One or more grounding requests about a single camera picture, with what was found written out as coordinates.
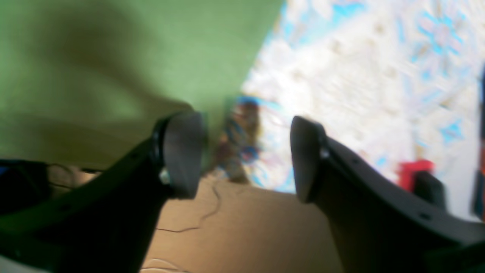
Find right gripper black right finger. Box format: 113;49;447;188
290;116;485;273

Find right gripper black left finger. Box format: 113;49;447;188
0;111;205;273

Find olive green t-shirt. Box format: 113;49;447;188
0;0;283;169

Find red black clamp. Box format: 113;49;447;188
398;159;446;210

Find patterned tile tablecloth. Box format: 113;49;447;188
216;0;484;221

